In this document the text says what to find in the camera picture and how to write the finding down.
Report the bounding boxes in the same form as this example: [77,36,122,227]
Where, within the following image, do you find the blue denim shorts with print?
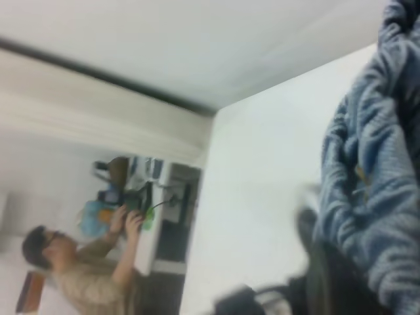
[311,0,420,315]

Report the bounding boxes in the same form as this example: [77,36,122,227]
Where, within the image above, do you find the white background workbench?
[140,162,203,275]

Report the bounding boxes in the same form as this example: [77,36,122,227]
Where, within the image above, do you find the brown rounded object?
[108,156,131,194]

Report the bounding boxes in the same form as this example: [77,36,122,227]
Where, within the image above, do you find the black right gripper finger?
[297,185,378,315]

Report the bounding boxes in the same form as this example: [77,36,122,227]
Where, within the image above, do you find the blue orange colourful cloth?
[80,199,116,237]

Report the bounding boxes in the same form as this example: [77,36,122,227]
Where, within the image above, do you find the small green object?
[144,206,157,230]

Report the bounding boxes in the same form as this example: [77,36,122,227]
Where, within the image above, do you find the person in beige shirt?
[21,203,155,315]

